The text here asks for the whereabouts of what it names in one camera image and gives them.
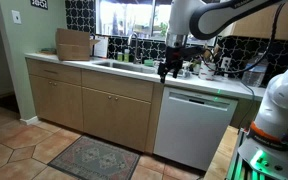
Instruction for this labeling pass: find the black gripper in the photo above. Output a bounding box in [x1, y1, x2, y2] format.
[157, 46, 186, 84]

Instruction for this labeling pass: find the light wood sink panel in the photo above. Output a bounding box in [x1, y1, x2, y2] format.
[81, 68, 155, 103]

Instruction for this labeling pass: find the green sponge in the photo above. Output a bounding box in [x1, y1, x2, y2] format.
[143, 58, 155, 67]

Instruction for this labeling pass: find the white crock with red chilies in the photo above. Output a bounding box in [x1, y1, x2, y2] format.
[198, 60, 217, 81]

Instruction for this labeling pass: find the chrome kitchen faucet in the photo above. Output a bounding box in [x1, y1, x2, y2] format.
[128, 32, 142, 65]

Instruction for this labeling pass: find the steel kitchen sink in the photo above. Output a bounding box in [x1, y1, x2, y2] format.
[92, 59, 157, 75]

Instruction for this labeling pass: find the green bottle with white cap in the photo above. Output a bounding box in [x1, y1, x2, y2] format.
[123, 48, 131, 63]

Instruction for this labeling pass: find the white dishwasher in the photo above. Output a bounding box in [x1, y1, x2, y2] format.
[153, 85, 239, 173]

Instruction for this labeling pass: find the light wood cabinet door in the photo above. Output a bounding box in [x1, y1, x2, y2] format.
[112, 94, 152, 153]
[29, 74, 54, 125]
[52, 79, 84, 132]
[82, 87, 114, 143]

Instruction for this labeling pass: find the light wood base cabinet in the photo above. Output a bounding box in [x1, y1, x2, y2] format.
[25, 57, 165, 155]

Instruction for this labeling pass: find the kitchen window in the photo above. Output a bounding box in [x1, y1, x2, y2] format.
[95, 0, 218, 47]

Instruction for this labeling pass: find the black framed white board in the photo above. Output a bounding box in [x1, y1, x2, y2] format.
[93, 34, 110, 59]

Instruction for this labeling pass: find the clear plastic water bottle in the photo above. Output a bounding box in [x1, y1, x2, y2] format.
[241, 53, 268, 89]

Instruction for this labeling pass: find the brown cardboard box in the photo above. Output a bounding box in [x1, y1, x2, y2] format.
[54, 27, 101, 62]

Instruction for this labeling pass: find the metal robot stand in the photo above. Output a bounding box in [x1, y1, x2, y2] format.
[225, 128, 252, 180]

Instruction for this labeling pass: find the patterned grey red rug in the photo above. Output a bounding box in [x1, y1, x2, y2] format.
[47, 134, 142, 180]

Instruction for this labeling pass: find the light wood drawer front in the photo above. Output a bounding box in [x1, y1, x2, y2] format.
[26, 58, 83, 86]

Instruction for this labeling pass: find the green flat tray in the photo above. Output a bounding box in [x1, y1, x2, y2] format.
[38, 48, 57, 56]

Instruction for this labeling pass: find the dark floor mat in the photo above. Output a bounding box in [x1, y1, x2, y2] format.
[0, 94, 20, 115]

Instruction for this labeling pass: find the white wall outlet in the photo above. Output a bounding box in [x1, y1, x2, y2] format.
[221, 56, 233, 71]

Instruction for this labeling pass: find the black power cord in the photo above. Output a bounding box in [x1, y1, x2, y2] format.
[238, 80, 256, 130]

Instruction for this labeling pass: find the light wood wall cabinet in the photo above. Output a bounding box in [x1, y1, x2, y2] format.
[221, 0, 288, 43]

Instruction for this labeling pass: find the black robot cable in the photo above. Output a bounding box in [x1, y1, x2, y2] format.
[200, 2, 287, 75]

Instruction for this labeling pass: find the black white patterned wall sign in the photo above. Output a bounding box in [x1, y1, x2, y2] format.
[30, 0, 49, 11]

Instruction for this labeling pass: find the white light switch plate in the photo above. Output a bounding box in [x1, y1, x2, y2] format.
[11, 9, 23, 25]

